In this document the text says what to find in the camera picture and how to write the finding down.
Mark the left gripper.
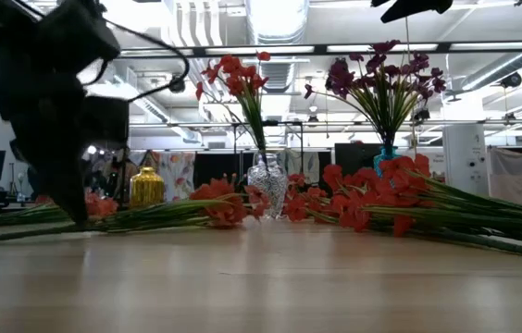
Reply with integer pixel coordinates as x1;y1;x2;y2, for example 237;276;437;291
0;68;90;228

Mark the purple artificial flower bunch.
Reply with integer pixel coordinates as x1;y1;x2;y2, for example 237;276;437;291
304;39;448;156

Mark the yellow glass vase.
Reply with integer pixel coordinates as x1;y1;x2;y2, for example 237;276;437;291
129;166;166;209

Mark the teal glass vase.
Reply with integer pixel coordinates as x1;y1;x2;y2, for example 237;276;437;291
372;145;404;179

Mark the clear glass vase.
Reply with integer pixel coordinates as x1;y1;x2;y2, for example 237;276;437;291
246;150;289;219

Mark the floral patterned cloth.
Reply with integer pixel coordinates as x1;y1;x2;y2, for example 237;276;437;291
156;151;196;204

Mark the round black ceiling device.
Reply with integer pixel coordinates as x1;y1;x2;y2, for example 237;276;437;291
500;71;522;90

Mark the black panel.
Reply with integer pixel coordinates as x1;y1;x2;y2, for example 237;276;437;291
193;152;255;191

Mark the white pillar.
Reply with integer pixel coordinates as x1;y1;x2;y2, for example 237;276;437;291
442;123;490;204

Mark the black screen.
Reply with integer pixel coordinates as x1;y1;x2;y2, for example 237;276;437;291
333;142;382;177

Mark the white hanging cloth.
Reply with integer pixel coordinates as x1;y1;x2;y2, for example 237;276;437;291
283;148;321;186

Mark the pink hanging cloth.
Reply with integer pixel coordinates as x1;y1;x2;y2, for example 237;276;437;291
488;146;522;207

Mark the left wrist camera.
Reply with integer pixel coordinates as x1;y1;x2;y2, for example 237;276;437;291
80;94;131;145

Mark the overhead frame beam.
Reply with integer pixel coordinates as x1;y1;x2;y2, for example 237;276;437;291
117;42;522;56

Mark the grey ceiling duct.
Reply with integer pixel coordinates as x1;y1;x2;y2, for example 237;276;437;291
459;50;522;93

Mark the silver ceiling duct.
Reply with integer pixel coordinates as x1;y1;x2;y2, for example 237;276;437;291
245;0;309;45

